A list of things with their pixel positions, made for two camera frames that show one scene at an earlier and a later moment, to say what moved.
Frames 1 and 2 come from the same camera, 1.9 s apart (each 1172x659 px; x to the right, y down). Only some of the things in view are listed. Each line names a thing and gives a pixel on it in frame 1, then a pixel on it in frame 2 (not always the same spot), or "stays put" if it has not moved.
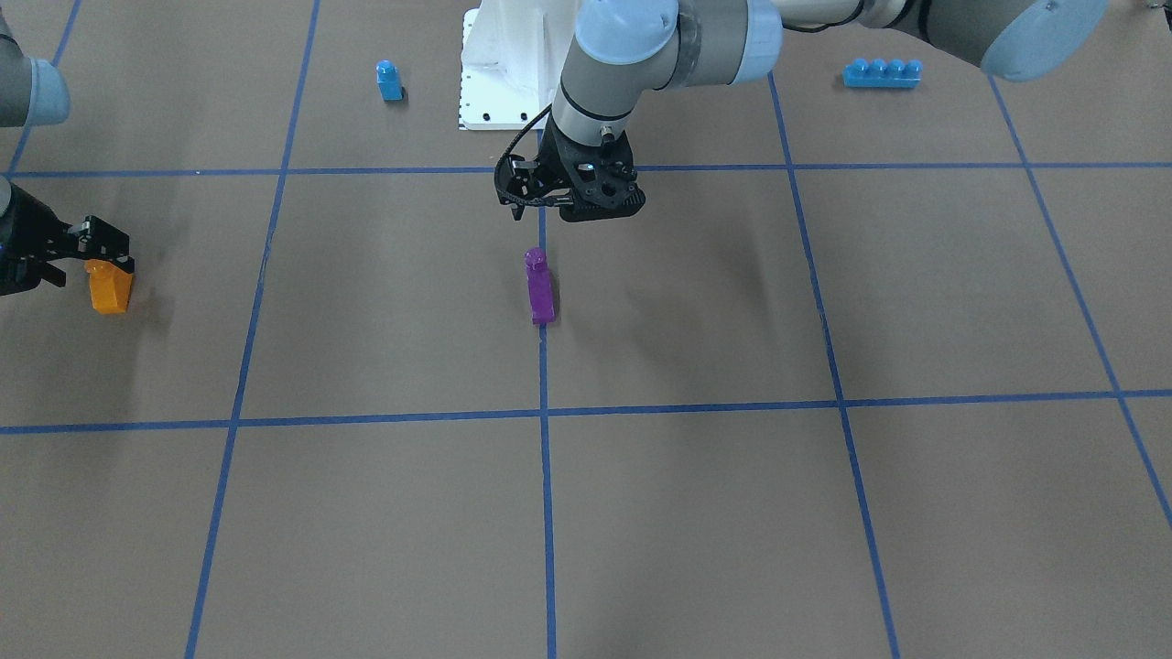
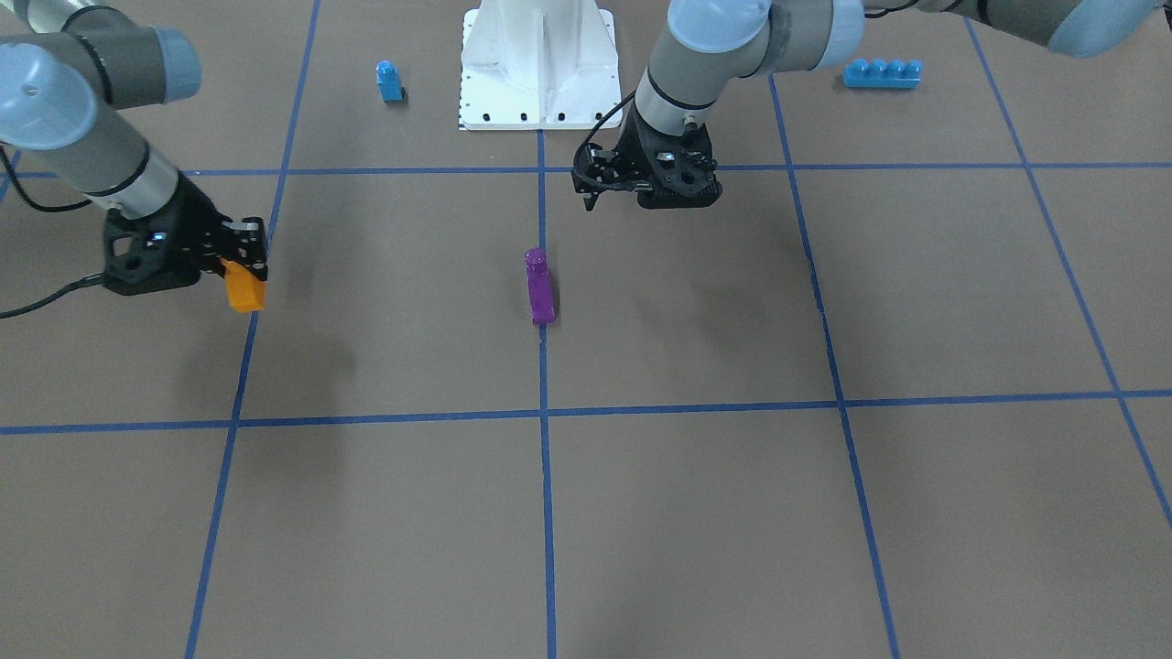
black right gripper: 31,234 to 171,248
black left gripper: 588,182 to 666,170
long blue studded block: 880,73 stays put
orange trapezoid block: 110,286 to 246,292
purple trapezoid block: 541,288 stays put
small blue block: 388,81 stays put
